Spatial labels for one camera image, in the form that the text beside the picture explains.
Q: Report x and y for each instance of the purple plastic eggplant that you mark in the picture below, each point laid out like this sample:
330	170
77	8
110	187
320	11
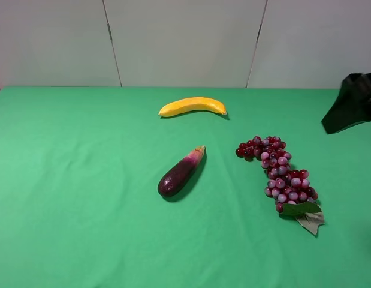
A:
178	176

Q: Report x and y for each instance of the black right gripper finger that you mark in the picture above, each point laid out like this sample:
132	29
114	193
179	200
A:
352	105

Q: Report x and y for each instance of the yellow plastic banana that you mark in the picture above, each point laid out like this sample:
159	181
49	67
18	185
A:
191	104

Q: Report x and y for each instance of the red purple grape bunch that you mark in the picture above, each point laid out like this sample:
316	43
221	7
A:
290	188

